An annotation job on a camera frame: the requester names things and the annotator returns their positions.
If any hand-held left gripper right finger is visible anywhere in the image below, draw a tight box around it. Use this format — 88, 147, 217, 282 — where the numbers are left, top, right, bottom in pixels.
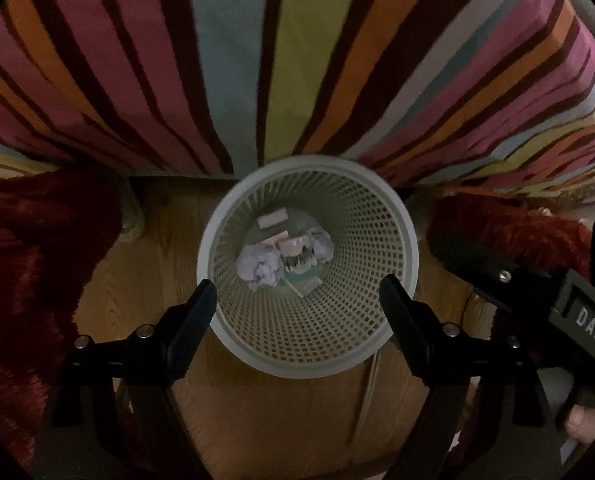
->
379, 274, 568, 480

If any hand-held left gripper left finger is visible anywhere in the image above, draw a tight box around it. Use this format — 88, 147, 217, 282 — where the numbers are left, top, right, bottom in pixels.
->
38, 278, 217, 480

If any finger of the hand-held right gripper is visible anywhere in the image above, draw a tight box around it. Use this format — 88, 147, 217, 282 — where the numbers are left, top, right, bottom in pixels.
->
427, 230, 571, 321

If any white mesh wastebasket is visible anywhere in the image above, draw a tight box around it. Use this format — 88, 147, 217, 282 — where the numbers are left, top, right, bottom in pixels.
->
196, 155, 421, 378

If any white paper ball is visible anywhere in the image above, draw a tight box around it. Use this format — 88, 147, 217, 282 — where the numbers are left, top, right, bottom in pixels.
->
308, 230, 335, 262
236, 244, 284, 290

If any small teal and white box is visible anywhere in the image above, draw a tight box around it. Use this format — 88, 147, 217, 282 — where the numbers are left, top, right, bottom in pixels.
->
282, 270, 323, 297

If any small eyelash print box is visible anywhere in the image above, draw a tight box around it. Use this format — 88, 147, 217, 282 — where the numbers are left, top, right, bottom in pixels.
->
276, 234, 314, 273

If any person's right hand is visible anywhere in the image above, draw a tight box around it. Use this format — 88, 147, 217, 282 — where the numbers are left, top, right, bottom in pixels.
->
562, 402, 595, 446

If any dark red fluffy rug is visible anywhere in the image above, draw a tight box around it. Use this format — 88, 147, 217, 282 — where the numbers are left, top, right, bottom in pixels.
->
0, 170, 128, 471
425, 194, 594, 291

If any cream bed leg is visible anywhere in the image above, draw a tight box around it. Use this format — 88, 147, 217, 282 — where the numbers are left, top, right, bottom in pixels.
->
120, 180, 146, 243

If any colourful striped bed sheet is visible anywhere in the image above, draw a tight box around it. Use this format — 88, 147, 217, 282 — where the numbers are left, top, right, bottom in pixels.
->
0, 0, 595, 196

